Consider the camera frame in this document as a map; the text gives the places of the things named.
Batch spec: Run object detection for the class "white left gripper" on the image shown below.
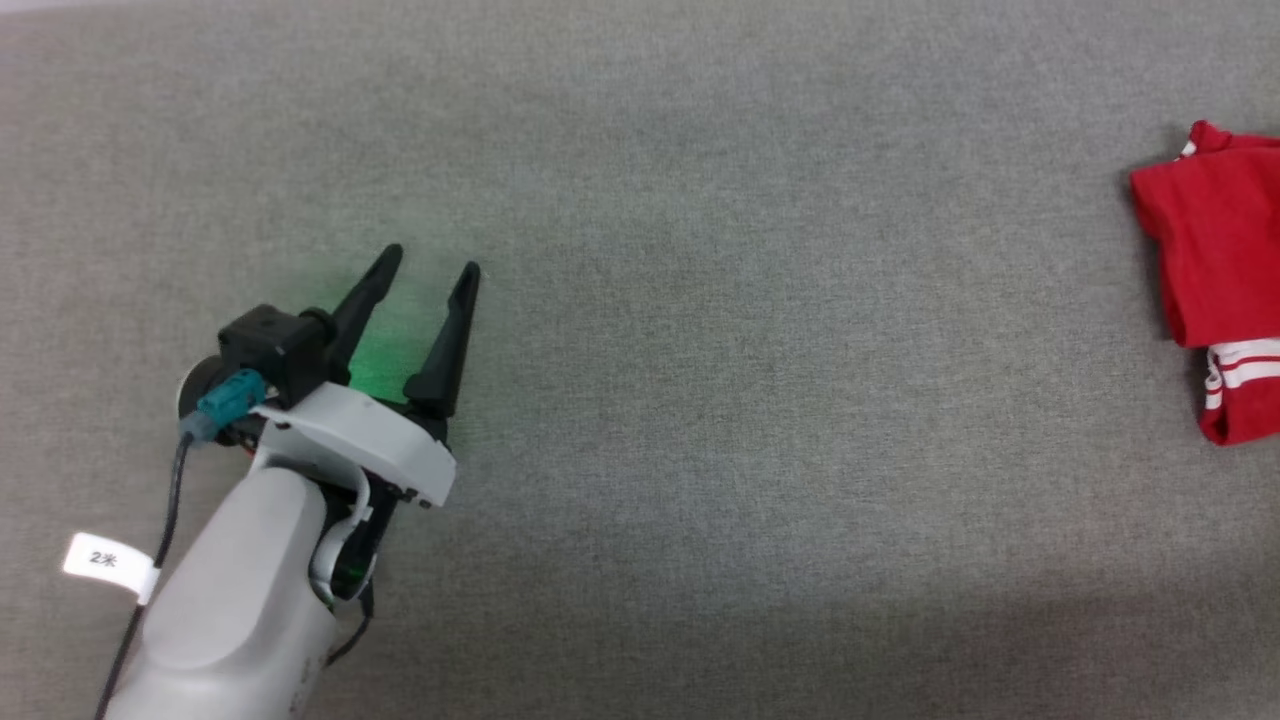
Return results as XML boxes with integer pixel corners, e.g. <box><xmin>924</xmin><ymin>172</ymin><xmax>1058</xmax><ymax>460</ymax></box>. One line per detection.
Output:
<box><xmin>248</xmin><ymin>243</ymin><xmax>482</xmax><ymax>607</ymax></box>

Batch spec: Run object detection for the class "red garment with white stripes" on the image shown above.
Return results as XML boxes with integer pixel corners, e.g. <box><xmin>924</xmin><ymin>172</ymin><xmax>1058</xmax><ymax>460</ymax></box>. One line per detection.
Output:
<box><xmin>1129</xmin><ymin>120</ymin><xmax>1280</xmax><ymax>447</ymax></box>

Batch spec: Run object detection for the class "teal cable connector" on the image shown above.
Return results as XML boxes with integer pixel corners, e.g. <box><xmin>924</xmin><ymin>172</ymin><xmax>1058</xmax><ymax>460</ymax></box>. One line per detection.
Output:
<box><xmin>183</xmin><ymin>369</ymin><xmax>267</xmax><ymax>445</ymax></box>

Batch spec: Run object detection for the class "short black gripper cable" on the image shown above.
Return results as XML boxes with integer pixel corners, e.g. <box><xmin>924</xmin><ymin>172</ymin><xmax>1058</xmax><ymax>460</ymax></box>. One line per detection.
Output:
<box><xmin>322</xmin><ymin>585</ymin><xmax>377</xmax><ymax>669</ymax></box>

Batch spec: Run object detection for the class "thin black camera cable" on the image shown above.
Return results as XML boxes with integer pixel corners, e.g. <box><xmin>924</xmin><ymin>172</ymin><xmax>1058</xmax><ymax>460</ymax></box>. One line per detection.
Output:
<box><xmin>93</xmin><ymin>432</ymin><xmax>194</xmax><ymax>720</ymax></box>

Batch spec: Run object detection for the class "white cable label tag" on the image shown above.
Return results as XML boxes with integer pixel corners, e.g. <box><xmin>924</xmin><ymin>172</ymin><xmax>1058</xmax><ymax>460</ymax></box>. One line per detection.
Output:
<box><xmin>62</xmin><ymin>532</ymin><xmax>161</xmax><ymax>605</ymax></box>

